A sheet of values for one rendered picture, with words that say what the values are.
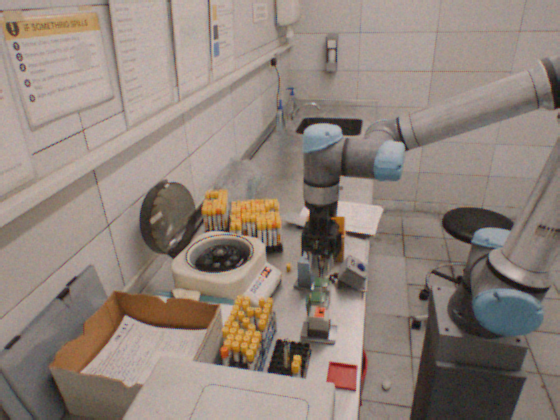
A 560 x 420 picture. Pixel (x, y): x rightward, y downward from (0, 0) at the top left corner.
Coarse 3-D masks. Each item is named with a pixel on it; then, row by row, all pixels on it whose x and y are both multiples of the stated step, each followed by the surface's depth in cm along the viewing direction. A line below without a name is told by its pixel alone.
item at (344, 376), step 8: (328, 368) 96; (336, 368) 97; (344, 368) 97; (352, 368) 97; (328, 376) 94; (336, 376) 95; (344, 376) 95; (352, 376) 95; (336, 384) 92; (344, 384) 93; (352, 384) 93
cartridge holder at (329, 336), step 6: (306, 324) 108; (306, 330) 106; (312, 330) 103; (318, 330) 103; (330, 330) 106; (336, 330) 106; (300, 336) 105; (306, 336) 105; (312, 336) 104; (318, 336) 104; (324, 336) 103; (330, 336) 104; (324, 342) 104; (330, 342) 104
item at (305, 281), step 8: (304, 256) 121; (304, 264) 118; (304, 272) 120; (312, 272) 121; (296, 280) 125; (304, 280) 121; (312, 280) 122; (296, 288) 123; (304, 288) 122; (312, 288) 122
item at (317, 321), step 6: (312, 306) 105; (312, 312) 103; (318, 312) 103; (324, 312) 103; (312, 318) 102; (318, 318) 102; (324, 318) 102; (312, 324) 103; (318, 324) 103; (324, 324) 102; (324, 330) 103
